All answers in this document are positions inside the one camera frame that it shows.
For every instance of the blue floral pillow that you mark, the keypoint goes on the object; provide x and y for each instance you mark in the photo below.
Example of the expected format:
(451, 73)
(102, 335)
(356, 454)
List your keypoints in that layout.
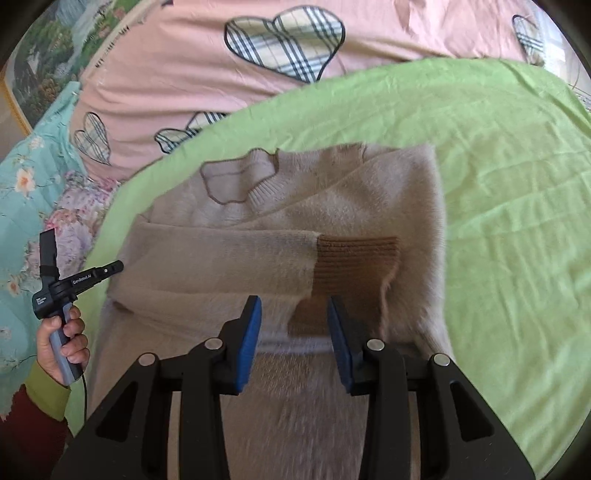
(27, 184)

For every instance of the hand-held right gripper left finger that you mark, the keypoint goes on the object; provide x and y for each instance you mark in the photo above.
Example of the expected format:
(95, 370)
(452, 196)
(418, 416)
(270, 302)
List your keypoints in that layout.
(248, 341)

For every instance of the purple floral pillow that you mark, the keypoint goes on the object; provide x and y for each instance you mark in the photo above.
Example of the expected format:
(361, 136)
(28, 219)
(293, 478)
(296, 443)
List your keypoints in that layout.
(78, 217)

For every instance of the framed landscape wall picture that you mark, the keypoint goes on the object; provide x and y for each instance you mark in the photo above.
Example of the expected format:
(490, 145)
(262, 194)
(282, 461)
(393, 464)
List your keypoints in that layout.
(46, 60)

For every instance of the beige fuzzy sweater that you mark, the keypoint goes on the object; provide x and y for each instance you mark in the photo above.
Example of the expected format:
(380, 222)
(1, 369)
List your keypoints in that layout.
(277, 217)

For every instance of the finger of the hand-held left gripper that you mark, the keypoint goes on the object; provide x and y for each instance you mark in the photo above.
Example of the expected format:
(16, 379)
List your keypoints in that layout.
(112, 267)

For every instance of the green bed sheet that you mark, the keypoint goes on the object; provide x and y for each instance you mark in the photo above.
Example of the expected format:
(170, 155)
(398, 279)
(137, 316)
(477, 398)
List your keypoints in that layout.
(508, 230)

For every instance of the person's left forearm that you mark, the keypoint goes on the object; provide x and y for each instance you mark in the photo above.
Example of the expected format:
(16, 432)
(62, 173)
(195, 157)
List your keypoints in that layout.
(27, 429)

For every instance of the person's left hand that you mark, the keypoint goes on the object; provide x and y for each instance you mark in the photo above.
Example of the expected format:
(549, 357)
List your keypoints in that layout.
(45, 346)

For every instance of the pink quilt with plaid hearts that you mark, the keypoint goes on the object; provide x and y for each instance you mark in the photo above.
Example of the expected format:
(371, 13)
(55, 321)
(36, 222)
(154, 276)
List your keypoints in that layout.
(184, 69)

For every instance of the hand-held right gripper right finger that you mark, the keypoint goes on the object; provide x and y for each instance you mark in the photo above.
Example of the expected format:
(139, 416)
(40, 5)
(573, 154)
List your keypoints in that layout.
(339, 344)

